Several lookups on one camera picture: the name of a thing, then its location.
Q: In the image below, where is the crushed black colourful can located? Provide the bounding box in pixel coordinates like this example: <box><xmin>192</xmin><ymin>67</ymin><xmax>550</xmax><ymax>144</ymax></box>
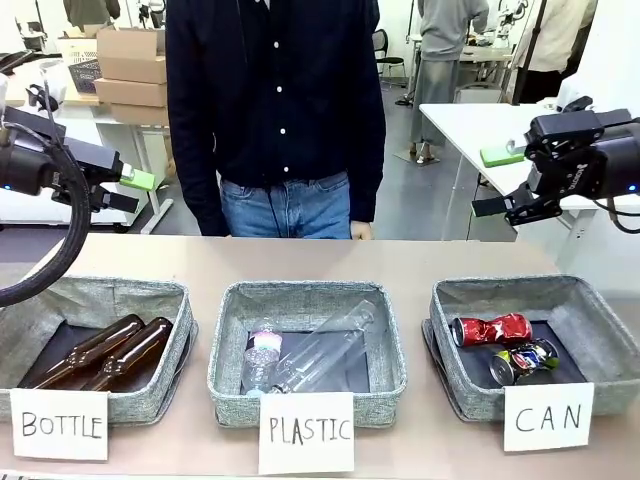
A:
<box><xmin>488</xmin><ymin>337</ymin><xmax>560</xmax><ymax>386</ymax></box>

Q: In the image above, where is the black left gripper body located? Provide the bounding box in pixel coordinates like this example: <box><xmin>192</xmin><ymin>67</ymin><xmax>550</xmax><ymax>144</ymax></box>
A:
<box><xmin>0</xmin><ymin>106</ymin><xmax>69</xmax><ymax>197</ymax></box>

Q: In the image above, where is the flat closed cardboard box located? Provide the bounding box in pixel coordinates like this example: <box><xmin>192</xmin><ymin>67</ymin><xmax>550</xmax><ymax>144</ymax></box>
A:
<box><xmin>108</xmin><ymin>102</ymin><xmax>171</xmax><ymax>127</ymax></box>
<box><xmin>93</xmin><ymin>76</ymin><xmax>170</xmax><ymax>108</ymax></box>

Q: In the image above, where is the white paper sign BOTTLE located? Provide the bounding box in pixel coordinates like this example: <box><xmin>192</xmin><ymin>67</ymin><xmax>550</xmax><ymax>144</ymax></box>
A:
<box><xmin>8</xmin><ymin>388</ymin><xmax>110</xmax><ymax>459</ymax></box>

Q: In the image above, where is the white plastic crate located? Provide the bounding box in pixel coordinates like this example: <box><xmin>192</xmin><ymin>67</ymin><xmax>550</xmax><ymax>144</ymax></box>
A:
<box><xmin>56</xmin><ymin>36</ymin><xmax>99</xmax><ymax>65</ymax></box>

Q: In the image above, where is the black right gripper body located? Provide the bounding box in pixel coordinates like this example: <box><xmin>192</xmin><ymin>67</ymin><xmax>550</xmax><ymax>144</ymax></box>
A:
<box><xmin>525</xmin><ymin>108</ymin><xmax>640</xmax><ymax>202</ymax></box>

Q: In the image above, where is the bystander in beige coat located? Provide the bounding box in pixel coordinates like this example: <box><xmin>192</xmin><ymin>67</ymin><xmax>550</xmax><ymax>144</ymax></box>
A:
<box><xmin>510</xmin><ymin>0</ymin><xmax>599</xmax><ymax>105</ymax></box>

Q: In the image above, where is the brown glass bottle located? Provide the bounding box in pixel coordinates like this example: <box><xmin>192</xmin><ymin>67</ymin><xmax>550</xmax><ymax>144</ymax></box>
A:
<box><xmin>81</xmin><ymin>315</ymin><xmax>175</xmax><ymax>393</ymax></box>
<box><xmin>18</xmin><ymin>313</ymin><xmax>147</xmax><ymax>391</ymax></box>

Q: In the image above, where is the white paper sign PLASTIC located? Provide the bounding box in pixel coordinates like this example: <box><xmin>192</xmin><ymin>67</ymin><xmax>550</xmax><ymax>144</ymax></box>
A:
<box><xmin>257</xmin><ymin>392</ymin><xmax>356</xmax><ymax>476</ymax></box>

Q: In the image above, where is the grey fabric basket bottle label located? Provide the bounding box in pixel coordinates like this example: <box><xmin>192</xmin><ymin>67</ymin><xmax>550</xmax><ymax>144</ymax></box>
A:
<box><xmin>0</xmin><ymin>275</ymin><xmax>199</xmax><ymax>426</ymax></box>

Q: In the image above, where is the wooden top desk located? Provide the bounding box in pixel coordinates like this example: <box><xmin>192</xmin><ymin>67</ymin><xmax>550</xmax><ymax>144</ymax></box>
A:
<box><xmin>0</xmin><ymin>62</ymin><xmax>114</xmax><ymax>107</ymax></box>

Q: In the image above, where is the person's right forearm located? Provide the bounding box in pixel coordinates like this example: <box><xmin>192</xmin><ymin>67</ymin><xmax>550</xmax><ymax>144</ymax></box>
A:
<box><xmin>167</xmin><ymin>119</ymin><xmax>232</xmax><ymax>237</ymax></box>

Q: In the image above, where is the person in dark shirt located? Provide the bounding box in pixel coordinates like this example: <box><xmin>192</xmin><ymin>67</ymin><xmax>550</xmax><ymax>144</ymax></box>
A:
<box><xmin>164</xmin><ymin>0</ymin><xmax>387</xmax><ymax>240</ymax></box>

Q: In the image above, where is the black plastic basket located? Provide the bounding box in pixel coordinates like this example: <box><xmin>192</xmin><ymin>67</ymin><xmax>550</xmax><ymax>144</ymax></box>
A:
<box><xmin>66</xmin><ymin>58</ymin><xmax>102</xmax><ymax>95</ymax></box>

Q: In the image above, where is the small plastic bottle blue cap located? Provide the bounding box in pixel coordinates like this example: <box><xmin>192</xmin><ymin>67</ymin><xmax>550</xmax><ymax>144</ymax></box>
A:
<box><xmin>240</xmin><ymin>318</ymin><xmax>285</xmax><ymax>397</ymax></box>

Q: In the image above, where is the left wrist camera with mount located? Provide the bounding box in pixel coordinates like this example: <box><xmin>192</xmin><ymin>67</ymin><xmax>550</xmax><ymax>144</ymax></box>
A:
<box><xmin>26</xmin><ymin>61</ymin><xmax>69</xmax><ymax>113</ymax></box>

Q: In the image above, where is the bystander in dark jacket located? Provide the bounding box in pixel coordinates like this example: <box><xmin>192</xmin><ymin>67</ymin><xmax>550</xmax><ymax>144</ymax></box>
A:
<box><xmin>61</xmin><ymin>0</ymin><xmax>122</xmax><ymax>27</ymax></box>

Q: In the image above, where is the open cardboard box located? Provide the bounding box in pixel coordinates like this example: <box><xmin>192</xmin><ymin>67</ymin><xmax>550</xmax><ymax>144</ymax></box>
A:
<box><xmin>95</xmin><ymin>26</ymin><xmax>168</xmax><ymax>85</ymax></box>

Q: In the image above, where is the black right arm cable sleeve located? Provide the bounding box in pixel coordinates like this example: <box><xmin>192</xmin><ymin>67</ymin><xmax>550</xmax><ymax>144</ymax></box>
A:
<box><xmin>593</xmin><ymin>195</ymin><xmax>640</xmax><ymax>234</ymax></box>

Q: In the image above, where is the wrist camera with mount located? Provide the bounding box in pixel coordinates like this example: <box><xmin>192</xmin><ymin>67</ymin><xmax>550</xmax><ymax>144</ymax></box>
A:
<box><xmin>555</xmin><ymin>79</ymin><xmax>596</xmax><ymax>115</ymax></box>
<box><xmin>26</xmin><ymin>61</ymin><xmax>69</xmax><ymax>113</ymax></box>

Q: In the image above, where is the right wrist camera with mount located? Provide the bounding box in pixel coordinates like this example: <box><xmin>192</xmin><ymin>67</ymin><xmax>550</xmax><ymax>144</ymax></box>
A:
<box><xmin>555</xmin><ymin>79</ymin><xmax>596</xmax><ymax>115</ymax></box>

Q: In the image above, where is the crushed red can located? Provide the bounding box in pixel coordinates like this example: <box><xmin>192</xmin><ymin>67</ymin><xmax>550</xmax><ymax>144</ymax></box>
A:
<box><xmin>450</xmin><ymin>311</ymin><xmax>535</xmax><ymax>348</ymax></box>

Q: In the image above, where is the black office chair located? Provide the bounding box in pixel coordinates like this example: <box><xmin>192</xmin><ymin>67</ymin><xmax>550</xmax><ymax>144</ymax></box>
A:
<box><xmin>371</xmin><ymin>28</ymin><xmax>405</xmax><ymax>82</ymax></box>

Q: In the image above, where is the person's left forearm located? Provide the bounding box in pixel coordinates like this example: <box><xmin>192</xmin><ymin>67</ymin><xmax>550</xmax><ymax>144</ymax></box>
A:
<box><xmin>347</xmin><ymin>114</ymin><xmax>387</xmax><ymax>225</ymax></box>

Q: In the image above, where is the grey fabric basket plastic label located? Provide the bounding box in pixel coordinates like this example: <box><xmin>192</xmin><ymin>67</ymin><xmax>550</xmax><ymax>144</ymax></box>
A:
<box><xmin>207</xmin><ymin>279</ymin><xmax>409</xmax><ymax>429</ymax></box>

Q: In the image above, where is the grey fabric basket can label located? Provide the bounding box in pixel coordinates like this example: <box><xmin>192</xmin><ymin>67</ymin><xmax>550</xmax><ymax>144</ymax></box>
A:
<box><xmin>422</xmin><ymin>275</ymin><xmax>640</xmax><ymax>422</ymax></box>

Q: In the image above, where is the white paper sign CAN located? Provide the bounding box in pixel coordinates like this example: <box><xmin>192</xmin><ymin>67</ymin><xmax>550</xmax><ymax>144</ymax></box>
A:
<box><xmin>502</xmin><ymin>382</ymin><xmax>596</xmax><ymax>453</ymax></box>

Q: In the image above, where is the bystander in grey skirt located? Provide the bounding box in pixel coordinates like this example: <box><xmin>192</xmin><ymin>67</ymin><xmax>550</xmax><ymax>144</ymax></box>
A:
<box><xmin>408</xmin><ymin>0</ymin><xmax>490</xmax><ymax>162</ymax></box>

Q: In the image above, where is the large clear plastic bottle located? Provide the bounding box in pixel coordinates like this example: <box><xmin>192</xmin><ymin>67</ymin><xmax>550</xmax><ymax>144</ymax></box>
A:
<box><xmin>271</xmin><ymin>298</ymin><xmax>380</xmax><ymax>395</ymax></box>

